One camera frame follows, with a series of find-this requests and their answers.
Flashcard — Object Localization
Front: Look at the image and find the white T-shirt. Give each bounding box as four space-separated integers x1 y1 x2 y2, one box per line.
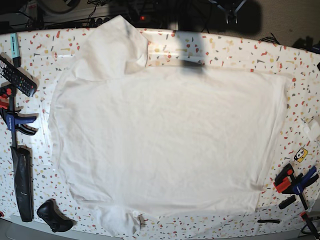
48 18 290 236

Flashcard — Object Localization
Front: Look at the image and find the small black block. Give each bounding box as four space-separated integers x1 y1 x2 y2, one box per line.
278 195 296 210

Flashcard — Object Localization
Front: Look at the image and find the black power strip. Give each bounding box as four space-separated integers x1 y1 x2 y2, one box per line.
87 14 152 26

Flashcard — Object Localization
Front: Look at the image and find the left blue bar clamp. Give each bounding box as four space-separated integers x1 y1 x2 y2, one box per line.
0 84 38 148

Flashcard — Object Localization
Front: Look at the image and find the yellow cartoon face sticker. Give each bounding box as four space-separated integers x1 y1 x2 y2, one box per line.
293 147 308 163

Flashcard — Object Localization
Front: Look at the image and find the right blue bar clamp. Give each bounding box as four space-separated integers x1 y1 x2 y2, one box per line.
273 163 320 240

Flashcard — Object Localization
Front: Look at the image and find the black TV remote control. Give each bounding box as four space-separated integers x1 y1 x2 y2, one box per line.
0 56 37 97

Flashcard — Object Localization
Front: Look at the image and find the long black sleeve pouch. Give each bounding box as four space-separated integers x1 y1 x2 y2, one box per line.
10 146 34 222

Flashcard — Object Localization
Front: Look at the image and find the black game controller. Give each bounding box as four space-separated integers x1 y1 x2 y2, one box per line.
36 198 74 233

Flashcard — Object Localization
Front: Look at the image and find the blue bar clamp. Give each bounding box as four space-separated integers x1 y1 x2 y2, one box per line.
0 84 38 148
273 163 320 240

